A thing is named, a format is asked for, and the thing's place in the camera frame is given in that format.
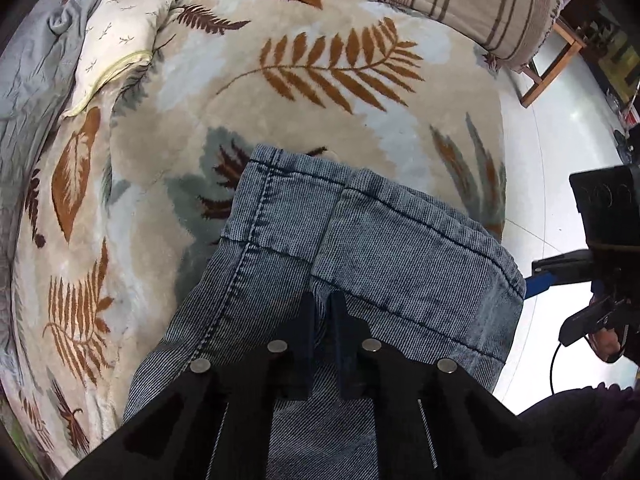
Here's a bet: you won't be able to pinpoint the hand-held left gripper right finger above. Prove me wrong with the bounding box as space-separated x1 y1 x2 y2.
331 291 581 480

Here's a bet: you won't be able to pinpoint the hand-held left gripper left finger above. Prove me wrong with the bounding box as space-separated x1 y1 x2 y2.
65 292 316 480

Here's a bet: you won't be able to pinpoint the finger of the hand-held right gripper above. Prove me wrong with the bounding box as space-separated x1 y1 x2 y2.
559 299 626 347
531 251 596 297

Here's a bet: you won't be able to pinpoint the grey-blue denim pants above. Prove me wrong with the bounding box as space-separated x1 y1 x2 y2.
122 144 527 480

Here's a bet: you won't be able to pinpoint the person's right hand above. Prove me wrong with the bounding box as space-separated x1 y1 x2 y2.
590 322 628 363

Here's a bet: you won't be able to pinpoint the person's dark clothing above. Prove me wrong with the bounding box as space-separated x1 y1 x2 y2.
515 382 640 480

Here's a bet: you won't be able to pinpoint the wooden stool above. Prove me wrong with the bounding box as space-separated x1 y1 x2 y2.
520 15 586 108

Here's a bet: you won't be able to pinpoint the dark wooden cabinet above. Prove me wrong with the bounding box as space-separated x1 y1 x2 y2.
575 0 640 131

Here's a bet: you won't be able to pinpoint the leaf print blanket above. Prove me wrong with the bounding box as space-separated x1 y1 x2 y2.
0 0 508 480

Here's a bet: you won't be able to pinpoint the cream pillow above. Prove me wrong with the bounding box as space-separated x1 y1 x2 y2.
60 0 193 120

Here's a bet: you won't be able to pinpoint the grey quilted blanket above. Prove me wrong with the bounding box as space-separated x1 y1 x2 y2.
0 0 103 221

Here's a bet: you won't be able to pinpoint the black cable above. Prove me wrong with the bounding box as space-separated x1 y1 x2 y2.
549 327 626 396

